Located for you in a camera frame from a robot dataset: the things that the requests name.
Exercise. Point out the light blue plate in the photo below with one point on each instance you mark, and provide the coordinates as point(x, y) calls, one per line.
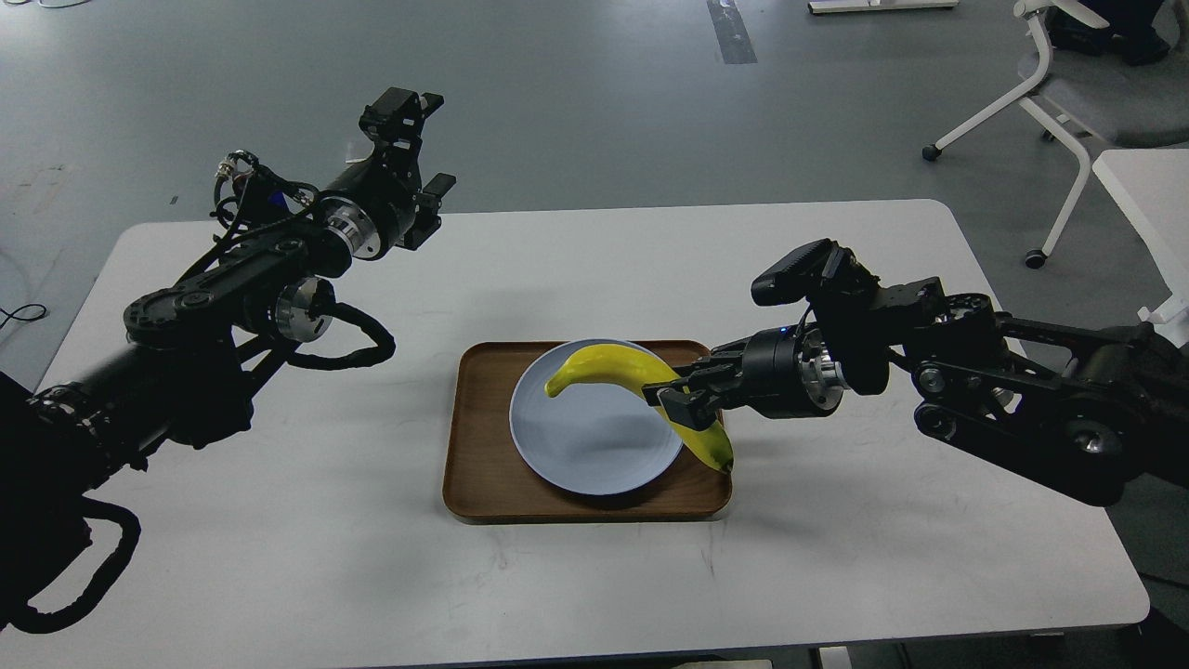
point(596, 439)

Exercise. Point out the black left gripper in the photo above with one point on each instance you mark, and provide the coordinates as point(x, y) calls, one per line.
point(377, 205)

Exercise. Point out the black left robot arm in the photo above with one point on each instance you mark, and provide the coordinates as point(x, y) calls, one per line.
point(199, 350)

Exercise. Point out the white office chair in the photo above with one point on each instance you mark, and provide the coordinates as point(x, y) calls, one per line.
point(1073, 96)

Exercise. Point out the white floor rail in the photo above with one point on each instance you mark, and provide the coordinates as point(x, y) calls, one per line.
point(819, 8)

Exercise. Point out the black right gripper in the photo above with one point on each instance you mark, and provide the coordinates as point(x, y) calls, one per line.
point(779, 373)

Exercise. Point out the brown wooden tray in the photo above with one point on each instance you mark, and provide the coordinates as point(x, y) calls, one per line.
point(486, 481)

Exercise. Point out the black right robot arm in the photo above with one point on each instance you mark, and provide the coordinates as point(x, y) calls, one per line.
point(1081, 412)

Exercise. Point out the yellow banana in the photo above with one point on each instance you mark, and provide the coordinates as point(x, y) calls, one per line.
point(633, 369)

